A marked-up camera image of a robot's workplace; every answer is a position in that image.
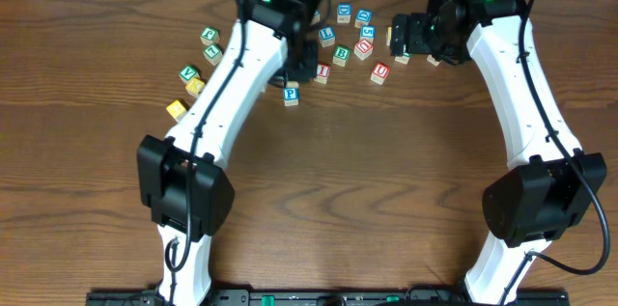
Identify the red I block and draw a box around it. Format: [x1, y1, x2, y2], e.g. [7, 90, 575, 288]
[314, 63, 331, 84]

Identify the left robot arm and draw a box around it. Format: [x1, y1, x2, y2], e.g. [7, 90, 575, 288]
[137, 0, 321, 305]

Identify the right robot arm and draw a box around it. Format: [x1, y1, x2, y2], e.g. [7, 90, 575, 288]
[389, 0, 610, 305]

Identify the green J block right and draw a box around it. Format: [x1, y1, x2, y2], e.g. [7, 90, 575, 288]
[395, 53, 411, 65]

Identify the yellow block right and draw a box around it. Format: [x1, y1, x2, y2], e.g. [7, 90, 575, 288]
[385, 26, 392, 46]

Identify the blue L block lower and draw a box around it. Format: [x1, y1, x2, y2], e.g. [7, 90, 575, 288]
[318, 26, 336, 47]

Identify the blue l block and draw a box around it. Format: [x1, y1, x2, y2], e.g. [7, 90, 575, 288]
[311, 10, 321, 25]
[318, 26, 336, 47]

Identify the blue 2 block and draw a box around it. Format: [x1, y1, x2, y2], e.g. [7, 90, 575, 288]
[427, 55, 440, 67]

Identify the blue L block top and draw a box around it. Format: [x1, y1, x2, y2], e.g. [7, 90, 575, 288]
[311, 10, 321, 25]

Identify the green B block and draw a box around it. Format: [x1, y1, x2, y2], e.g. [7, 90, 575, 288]
[332, 44, 351, 67]

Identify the blue P block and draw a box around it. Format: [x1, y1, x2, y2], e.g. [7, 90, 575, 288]
[283, 87, 299, 106]

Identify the blue 5 block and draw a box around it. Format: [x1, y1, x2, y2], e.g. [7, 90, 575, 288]
[359, 25, 376, 43]

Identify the blue D block tilted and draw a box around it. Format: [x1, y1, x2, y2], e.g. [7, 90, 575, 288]
[354, 9, 373, 28]

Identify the red upside-down U block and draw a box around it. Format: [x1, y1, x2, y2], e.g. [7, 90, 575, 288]
[354, 39, 374, 61]

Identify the blue D block upright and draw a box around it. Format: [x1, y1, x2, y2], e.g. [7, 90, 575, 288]
[336, 4, 351, 24]

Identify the green 7 block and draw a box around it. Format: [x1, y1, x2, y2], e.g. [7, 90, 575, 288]
[203, 43, 223, 66]

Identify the yellow K block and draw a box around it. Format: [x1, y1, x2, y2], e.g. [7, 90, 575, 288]
[185, 77, 206, 98]

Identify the green V block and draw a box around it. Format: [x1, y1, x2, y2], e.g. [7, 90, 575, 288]
[179, 65, 200, 83]

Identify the yellow G block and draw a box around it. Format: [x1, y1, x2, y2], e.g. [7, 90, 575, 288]
[166, 99, 188, 123]

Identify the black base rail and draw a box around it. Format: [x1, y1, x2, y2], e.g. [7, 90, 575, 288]
[85, 288, 571, 306]

